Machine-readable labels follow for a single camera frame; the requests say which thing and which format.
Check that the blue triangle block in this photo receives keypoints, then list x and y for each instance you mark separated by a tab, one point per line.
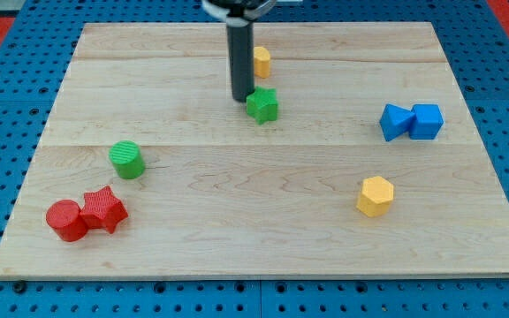
395	121

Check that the green cylinder block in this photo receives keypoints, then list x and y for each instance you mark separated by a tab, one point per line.
126	159

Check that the red star block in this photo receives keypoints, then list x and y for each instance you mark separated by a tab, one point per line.
103	210

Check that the red cylinder block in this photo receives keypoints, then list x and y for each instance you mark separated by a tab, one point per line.
64	218

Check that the green star block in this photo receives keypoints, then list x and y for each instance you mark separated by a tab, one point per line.
262	105

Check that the yellow heart block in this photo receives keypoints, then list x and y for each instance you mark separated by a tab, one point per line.
262	61

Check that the wooden board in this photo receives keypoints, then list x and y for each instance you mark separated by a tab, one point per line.
222	197

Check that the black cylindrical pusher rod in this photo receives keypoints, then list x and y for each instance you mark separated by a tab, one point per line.
240	41

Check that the blue cube block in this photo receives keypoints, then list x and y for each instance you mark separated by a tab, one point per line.
427	122

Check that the yellow hexagon block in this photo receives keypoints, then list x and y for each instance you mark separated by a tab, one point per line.
375	197

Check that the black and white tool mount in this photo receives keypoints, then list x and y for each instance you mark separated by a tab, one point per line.
248	10

